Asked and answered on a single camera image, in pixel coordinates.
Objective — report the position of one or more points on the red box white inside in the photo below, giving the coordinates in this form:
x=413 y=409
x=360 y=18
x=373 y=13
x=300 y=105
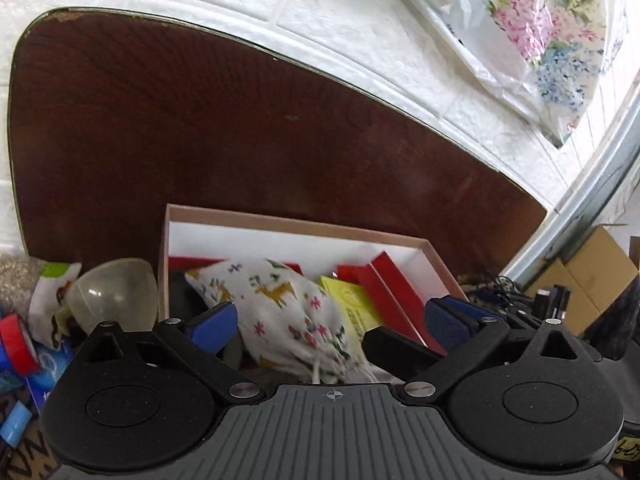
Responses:
x=200 y=263

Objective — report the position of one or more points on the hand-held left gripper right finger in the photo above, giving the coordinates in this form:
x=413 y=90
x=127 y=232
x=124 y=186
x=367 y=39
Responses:
x=445 y=322

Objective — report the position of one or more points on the plain cardboard box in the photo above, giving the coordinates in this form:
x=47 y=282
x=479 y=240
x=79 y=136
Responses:
x=595 y=270

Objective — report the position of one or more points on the floral plastic bag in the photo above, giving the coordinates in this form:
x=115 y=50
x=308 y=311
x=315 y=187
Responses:
x=540 y=35

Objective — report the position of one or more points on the small blue cylinder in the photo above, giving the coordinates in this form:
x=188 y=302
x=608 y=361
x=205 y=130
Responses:
x=15 y=422

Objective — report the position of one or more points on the blue packet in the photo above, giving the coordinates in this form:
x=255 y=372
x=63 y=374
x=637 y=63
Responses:
x=47 y=370

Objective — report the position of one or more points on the white green snack packet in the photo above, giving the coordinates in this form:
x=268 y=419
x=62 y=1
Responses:
x=50 y=300

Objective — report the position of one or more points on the metal rail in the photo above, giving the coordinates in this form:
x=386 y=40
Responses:
x=580 y=180

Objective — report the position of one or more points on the red tape roll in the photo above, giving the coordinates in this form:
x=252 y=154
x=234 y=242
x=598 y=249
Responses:
x=17 y=345

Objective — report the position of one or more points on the long red box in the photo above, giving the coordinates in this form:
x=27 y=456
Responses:
x=395 y=290

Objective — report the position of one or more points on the white cardboard box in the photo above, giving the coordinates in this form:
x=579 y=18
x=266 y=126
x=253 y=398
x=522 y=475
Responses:
x=300 y=240

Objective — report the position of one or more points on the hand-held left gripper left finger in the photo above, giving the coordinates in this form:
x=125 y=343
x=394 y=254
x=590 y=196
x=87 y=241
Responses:
x=217 y=327

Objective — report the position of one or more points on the dark cloth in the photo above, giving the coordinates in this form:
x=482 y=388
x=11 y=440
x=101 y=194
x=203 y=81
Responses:
x=617 y=315

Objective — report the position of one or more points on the yellow-green small box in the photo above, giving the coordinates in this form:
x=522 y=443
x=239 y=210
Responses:
x=352 y=305

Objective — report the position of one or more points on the dark brown wooden board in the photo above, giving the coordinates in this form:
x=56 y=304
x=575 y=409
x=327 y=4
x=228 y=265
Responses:
x=225 y=135

